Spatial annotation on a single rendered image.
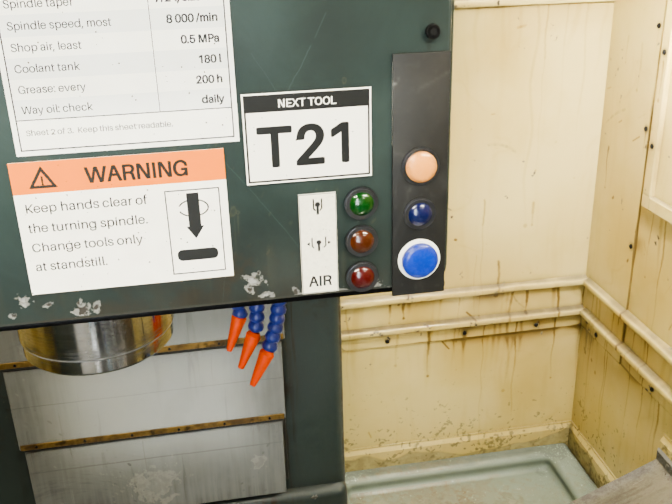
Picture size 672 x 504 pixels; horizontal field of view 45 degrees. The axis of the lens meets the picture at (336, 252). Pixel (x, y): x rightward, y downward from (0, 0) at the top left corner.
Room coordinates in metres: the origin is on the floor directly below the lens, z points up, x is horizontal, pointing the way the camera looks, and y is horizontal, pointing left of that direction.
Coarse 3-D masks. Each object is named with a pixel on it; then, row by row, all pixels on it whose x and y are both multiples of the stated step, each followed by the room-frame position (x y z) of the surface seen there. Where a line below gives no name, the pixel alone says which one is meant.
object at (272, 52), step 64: (256, 0) 0.59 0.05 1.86; (320, 0) 0.60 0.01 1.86; (384, 0) 0.61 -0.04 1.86; (448, 0) 0.61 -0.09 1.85; (256, 64) 0.59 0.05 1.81; (320, 64) 0.60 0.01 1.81; (384, 64) 0.61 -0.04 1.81; (0, 128) 0.56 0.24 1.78; (384, 128) 0.61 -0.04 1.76; (0, 192) 0.56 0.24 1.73; (256, 192) 0.59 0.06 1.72; (320, 192) 0.60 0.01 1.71; (384, 192) 0.61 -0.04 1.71; (448, 192) 0.63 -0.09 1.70; (0, 256) 0.56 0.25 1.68; (256, 256) 0.59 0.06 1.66; (384, 256) 0.61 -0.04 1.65; (0, 320) 0.56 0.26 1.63; (64, 320) 0.57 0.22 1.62
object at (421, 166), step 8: (416, 152) 0.61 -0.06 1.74; (424, 152) 0.61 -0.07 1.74; (408, 160) 0.60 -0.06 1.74; (416, 160) 0.60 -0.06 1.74; (424, 160) 0.60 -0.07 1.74; (432, 160) 0.60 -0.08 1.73; (408, 168) 0.60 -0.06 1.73; (416, 168) 0.60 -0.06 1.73; (424, 168) 0.60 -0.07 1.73; (432, 168) 0.60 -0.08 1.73; (408, 176) 0.60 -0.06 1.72; (416, 176) 0.60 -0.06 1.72; (424, 176) 0.60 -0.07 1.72; (432, 176) 0.61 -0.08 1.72
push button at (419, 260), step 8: (408, 248) 0.61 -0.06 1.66; (416, 248) 0.60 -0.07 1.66; (424, 248) 0.60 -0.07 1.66; (432, 248) 0.61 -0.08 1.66; (408, 256) 0.60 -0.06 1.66; (416, 256) 0.60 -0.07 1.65; (424, 256) 0.60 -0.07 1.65; (432, 256) 0.60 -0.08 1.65; (408, 264) 0.60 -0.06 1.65; (416, 264) 0.60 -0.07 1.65; (424, 264) 0.60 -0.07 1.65; (432, 264) 0.60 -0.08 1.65; (408, 272) 0.60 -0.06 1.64; (416, 272) 0.60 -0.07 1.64; (424, 272) 0.60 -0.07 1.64
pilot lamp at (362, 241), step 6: (354, 234) 0.60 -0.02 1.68; (360, 234) 0.60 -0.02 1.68; (366, 234) 0.60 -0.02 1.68; (354, 240) 0.60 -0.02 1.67; (360, 240) 0.60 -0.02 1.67; (366, 240) 0.60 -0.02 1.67; (372, 240) 0.60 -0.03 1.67; (354, 246) 0.60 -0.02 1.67; (360, 246) 0.60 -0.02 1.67; (366, 246) 0.60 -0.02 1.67; (360, 252) 0.60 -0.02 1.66
